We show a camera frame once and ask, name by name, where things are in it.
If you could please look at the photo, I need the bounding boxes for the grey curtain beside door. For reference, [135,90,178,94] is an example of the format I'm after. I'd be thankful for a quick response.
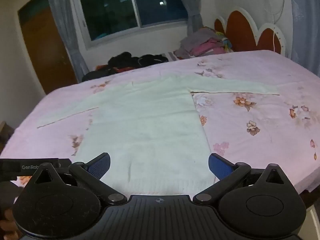
[45,0,90,83]

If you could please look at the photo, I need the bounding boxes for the striped pillow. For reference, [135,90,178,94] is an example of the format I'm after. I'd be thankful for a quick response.
[162,52,181,62]

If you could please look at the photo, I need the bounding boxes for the pale green knit sweater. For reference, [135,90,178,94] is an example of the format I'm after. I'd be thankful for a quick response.
[37,76,280,195]

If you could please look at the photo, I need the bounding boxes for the grey hanging cloth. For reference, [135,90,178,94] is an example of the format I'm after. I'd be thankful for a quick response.
[289,0,320,78]

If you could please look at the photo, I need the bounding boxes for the sliding glass window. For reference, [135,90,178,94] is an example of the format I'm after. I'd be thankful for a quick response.
[72,0,188,49]

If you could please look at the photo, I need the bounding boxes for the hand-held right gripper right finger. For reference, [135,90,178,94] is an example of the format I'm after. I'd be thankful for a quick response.
[192,152,288,204]

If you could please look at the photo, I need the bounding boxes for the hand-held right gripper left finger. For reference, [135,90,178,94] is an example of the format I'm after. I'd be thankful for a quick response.
[32,152,128,205]

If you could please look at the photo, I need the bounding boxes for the white cable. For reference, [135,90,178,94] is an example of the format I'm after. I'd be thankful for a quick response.
[260,0,286,53]

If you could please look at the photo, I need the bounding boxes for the stack of folded clothes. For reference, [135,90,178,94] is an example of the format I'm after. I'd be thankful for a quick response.
[174,26,235,60]

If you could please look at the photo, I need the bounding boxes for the grey curtain beside headboard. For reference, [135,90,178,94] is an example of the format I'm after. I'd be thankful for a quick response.
[172,0,204,33]

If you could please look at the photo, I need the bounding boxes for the brown wooden door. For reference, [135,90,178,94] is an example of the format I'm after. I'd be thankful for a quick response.
[17,0,78,95]

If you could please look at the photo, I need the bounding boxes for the brown and white scalloped headboard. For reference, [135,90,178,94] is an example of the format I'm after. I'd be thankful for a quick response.
[214,7,287,55]

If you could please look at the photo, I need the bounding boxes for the pile of black clothes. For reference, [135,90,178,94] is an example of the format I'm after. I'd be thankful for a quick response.
[81,51,169,82]

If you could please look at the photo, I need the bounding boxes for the pink floral bedsheet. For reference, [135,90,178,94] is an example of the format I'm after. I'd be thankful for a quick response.
[0,50,320,195]

